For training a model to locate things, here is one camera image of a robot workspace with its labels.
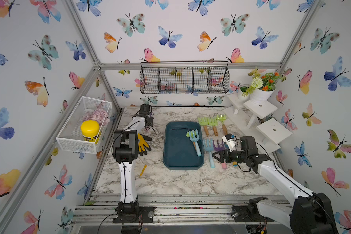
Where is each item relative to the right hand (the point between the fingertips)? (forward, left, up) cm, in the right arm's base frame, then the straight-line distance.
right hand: (218, 153), depth 82 cm
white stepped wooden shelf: (+35, -27, -11) cm, 46 cm away
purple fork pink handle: (+11, -5, -13) cm, 18 cm away
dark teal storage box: (+6, +23, -14) cm, 27 cm away
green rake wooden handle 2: (+38, -10, -12) cm, 41 cm away
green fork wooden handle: (+32, -2, -13) cm, 35 cm away
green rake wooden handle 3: (+20, +17, -12) cm, 29 cm away
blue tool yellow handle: (-8, -6, +5) cm, 12 cm away
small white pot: (+31, -14, +18) cm, 38 cm away
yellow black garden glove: (+10, +47, -11) cm, 49 cm away
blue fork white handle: (+18, +12, -11) cm, 24 cm away
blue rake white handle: (+12, +3, -13) cm, 18 cm away
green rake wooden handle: (+35, +5, -14) cm, 38 cm away
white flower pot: (+30, -25, +16) cm, 42 cm away
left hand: (+29, +47, -8) cm, 56 cm away
